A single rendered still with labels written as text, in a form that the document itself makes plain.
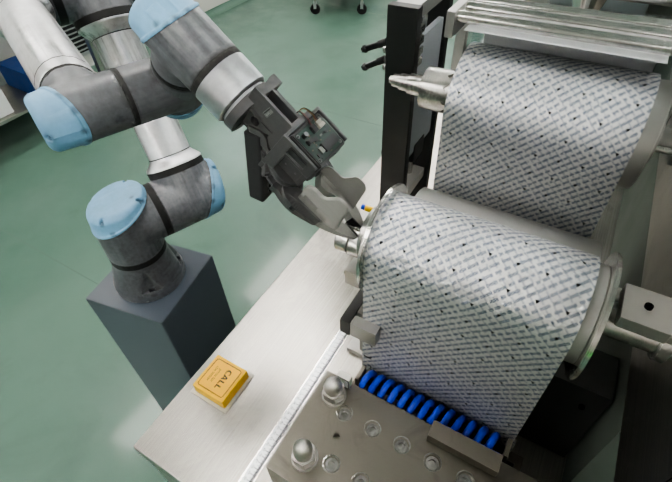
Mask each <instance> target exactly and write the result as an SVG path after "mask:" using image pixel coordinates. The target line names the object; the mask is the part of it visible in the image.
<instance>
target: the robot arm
mask: <svg viewBox="0 0 672 482"><path fill-rule="evenodd" d="M199 5H200V4H199V3H198V2H195V1H194V0H0V36H1V37H2V38H4V39H6V40H7V41H8V43H9V45H10V47H11V48H12V50H13V52H14V54H15V55H16V57H17V59H18V61H19V62H20V64H21V66H22V67H23V69H24V71H25V73H26V74H27V76H28V78H29V80H30V81H31V83H32V85H33V87H34V88H35V90H36V91H33V92H30V93H28V94H27V95H26V96H25V97H24V104H25V106H26V108H27V109H28V111H29V113H30V115H31V117H32V118H33V120H34V122H35V124H36V126H37V127H38V129H39V131H40V133H41V135H42V136H43V138H44V140H45V141H46V143H47V145H48V146H49V147H50V148H51V149H52V150H54V151H58V152H61V151H65V150H68V149H72V148H75V147H78V146H87V145H89V144H91V143H92V142H93V141H96V140H98V139H101V138H104V137H107V136H110V135H113V134H115V133H118V132H121V131H124V130H127V129H129V128H132V127H133V128H134V130H135V132H136V134H137V137H138V139H139V141H140V143H141V145H142V147H143V149H144V151H145V153H146V155H147V157H148V159H149V162H150V163H149V167H148V169H147V172H146V173H147V175H148V177H149V179H150V182H148V183H146V184H143V185H141V184H140V183H138V182H136V181H133V180H127V181H126V182H125V181H118V182H115V183H112V184H110V185H108V186H106V187H104V188H103V189H101V190H100V191H99V192H97V193H96V194H95V195H94V196H93V197H92V199H91V201H90V202H89V204H88V206H87V209H86V218H87V221H88V223H89V225H90V227H91V231H92V233H93V235H94V236H95V237H96V238H97V240H98V241H99V243H100V245H101V247H102V248H103V250H104V252H105V254H106V255H107V257H108V259H109V260H110V262H111V264H112V270H113V284H114V287H115V289H116V290H117V292H118V294H119V295H120V296H121V297H122V298H123V299H125V300H126V301H129V302H133V303H148V302H152V301H156V300H158V299H161V298H163V297H165V296H166V295H168V294H170V293H171V292H172V291H173V290H175V289H176V288H177V287H178V285H179V284H180V283H181V281H182V279H183V277H184V274H185V264H184V262H183V259H182V257H181V255H180V254H179V253H178V252H177V251H176V250H175V249H174V248H173V247H172V246H171V245H170V244H169V243H168V242H167V241H166V240H165V237H167V236H169V235H171V234H174V233H176V232H178V231H180V230H182V229H184V228H186V227H189V226H191V225H193V224H195V223H197V222H199V221H201V220H204V219H208V218H209V217H210V216H212V215H214V214H215V213H217V212H219V211H221V210H222V209H223V207H224V205H225V190H224V185H223V182H222V178H221V176H220V173H219V171H218V169H217V168H216V165H215V164H214V162H213V161H212V160H211V159H209V158H207V159H206V158H204V159H203V157H202V155H201V153H200V152H199V151H197V150H194V149H192V148H191V147H190V146H189V144H188V141H187V139H186V137H185V135H184V132H183V130H182V128H181V126H180V123H179V121H178V119H187V118H190V117H192V116H194V115H195V114H196V113H197V112H198V111H199V110H200V109H201V107H202V105H204V106H205V107H206V108H207V109H208V110H209V111H210V112H211V113H212V115H213V116H214V117H215V118H216V119H217V120H218V121H224V124H225V125H226V126H227V127H228V128H229V129H230V130H231V131H232V132H233V131H236V130H238V129H239V128H241V127H242V126H243V125H245V126H246V127H247V129H246V130H245V131H244V140H245V151H246V162H247V174H248V185H249V195H250V197H252V198H254V199H256V200H258V201H261V202H264V201H265V200H266V199H267V198H268V197H269V196H270V195H271V193H272V192H273V193H274V194H275V195H276V196H277V198H278V200H279V201H280V202H281V204H282V205H283V206H284V207H285V208H286V209H287V210H288V211H289V212H291V213H292V214H294V215H295V216H297V217H299V218H301V219H302V220H304V221H306V222H308V223H309V224H311V225H315V226H317V227H319V228H321V229H323V230H325V231H327V232H329V233H332V234H335V235H337V236H340V237H343V238H347V239H351V240H355V239H357V237H358V235H357V234H356V233H355V232H354V231H353V230H352V229H351V228H350V227H349V226H348V225H347V224H345V223H343V222H342V221H343V219H345V221H346V222H347V223H349V224H350V225H351V224H352V225H355V226H357V227H359V228H361V226H362V224H363V219H362V216H361V213H360V211H359V209H358V207H357V205H356V204H357V203H358V201H359V200H360V198H361V197H362V195H363V194H364V192H365V191H366V185H365V183H364V182H363V180H361V179H360V178H359V177H347V178H346V177H343V176H341V175H340V174H339V173H338V172H337V171H336V170H335V169H334V167H333V165H332V164H331V162H330V161H329V159H330V158H331V157H333V156H334V155H335V154H336V153H337V152H338V151H339V150H340V148H341V147H342V146H343V145H344V144H345V143H344V142H345V141H346V140H347V139H348V138H347V137H346V136H345V135H344V134H343V133H342V132H341V131H340V130H339V129H338V127H337V126H336V125H335V124H334V123H333V122H332V121H331V120H330V119H329V118H328V116H327V115H326V114H325V113H324V112H323V111H322V110H321V109H320V108H319V107H318V106H317V107H316V108H315V109H314V110H313V111H310V110H309V109H307V108H305V107H303V108H301V109H300V110H302V109H305V110H307V111H306V112H305V113H303V112H301V111H300V110H299V111H296V110H295V109H294V108H293V107H292V105H291V104H290V103H289V102H288V101H287V100H286V99H285V98H284V97H283V96H282V95H281V94H280V92H279V91H278V90H277V89H278V88H279V86H280V85H281V84H282V81H281V80H280V79H279V78H278V77H277V76H276V75H275V74H272V75H271V76H270V77H269V78H268V80H267V81H266V82H264V76H263V75H262V74H261V73H260V72H259V71H258V70H257V69H256V68H255V67H254V65H253V64H252V63H251V62H250V61H249V60H248V59H247V58H246V57H245V56H244V55H243V54H242V52H241V51H240V50H239V49H238V48H237V47H236V46H235V45H234V44H233V42H232V41H231V40H230V39H229V38H228V37H227V36H226V35H225V34H224V33H223V32H222V31H221V29H220V28H219V27H218V26H217V25H216V24H215V23H214V22H213V21H212V20H211V19H210V18H209V16H208V15H207V14H206V13H205V12H204V11H203V10H202V9H201V8H200V7H199ZM70 24H73V25H74V26H75V28H76V30H77V32H78V34H79V35H80V36H82V37H84V38H86V39H88V40H90V41H91V42H92V43H93V45H94V47H95V49H96V51H97V54H98V56H99V58H100V60H101V62H102V64H103V66H104V68H105V70H104V71H101V72H97V73H95V72H94V70H93V69H92V68H91V66H90V65H89V64H88V62H87V61H86V60H85V58H84V57H83V56H82V54H81V53H80V52H79V50H78V49H77V48H76V46H75V45H74V44H73V42H72V41H71V40H70V38H69V37H68V36H67V34H66V33H65V32H64V30H63V29H62V28H61V26H65V25H70ZM145 45H146V46H148V47H149V49H150V50H151V57H150V56H149V53H148V51H147V49H146V47H145ZM299 113H301V114H302V115H300V114H299ZM323 118H324V119H325V120H326V121H327V122H328V123H329V124H330V125H329V124H328V123H327V122H326V121H325V120H324V119H323ZM332 128H333V129H334V130H335V131H336V132H337V133H338V134H337V133H336V132H335V131H334V130H333V129H332ZM314 177H316V178H315V187H314V186H312V185H306V186H305V187H304V189H303V182H304V181H305V180H306V181H309V180H311V179H312V178H314ZM302 189H303V191H302Z"/></svg>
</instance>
